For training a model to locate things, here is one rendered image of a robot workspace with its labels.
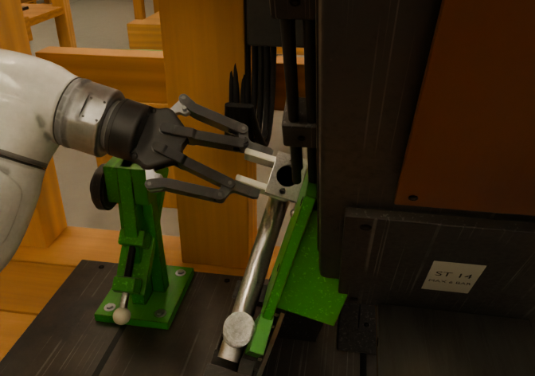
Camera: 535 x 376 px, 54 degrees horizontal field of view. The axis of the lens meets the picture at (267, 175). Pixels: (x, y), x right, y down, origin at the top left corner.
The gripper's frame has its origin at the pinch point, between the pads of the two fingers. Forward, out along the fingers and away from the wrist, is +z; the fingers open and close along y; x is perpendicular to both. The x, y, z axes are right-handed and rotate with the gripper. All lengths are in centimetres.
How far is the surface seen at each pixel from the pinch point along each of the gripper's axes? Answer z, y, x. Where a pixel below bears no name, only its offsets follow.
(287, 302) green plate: 6.7, -14.2, -2.8
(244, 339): 3.4, -19.6, 0.0
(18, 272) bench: -42, -23, 44
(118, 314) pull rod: -16.0, -22.8, 22.5
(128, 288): -15.8, -18.7, 21.9
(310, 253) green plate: 7.2, -8.9, -7.9
